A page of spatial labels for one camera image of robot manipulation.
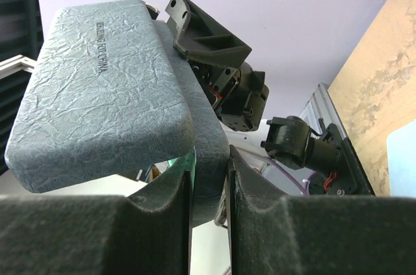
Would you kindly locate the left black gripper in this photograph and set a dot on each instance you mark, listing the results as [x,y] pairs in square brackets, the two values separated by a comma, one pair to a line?
[237,93]

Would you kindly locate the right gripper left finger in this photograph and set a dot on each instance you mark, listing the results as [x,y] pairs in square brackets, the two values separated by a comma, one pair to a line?
[148,232]

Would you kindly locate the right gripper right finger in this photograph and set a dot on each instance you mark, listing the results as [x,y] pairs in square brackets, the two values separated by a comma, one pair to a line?
[271,232]

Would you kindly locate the grey glasses case green lining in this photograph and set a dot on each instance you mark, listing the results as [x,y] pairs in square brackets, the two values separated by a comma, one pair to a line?
[109,94]

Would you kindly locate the light blue cleaning cloth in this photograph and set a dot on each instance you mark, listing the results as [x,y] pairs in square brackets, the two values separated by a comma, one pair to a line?
[401,161]

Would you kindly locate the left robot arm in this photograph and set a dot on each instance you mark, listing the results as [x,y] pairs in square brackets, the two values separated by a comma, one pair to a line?
[328,152]

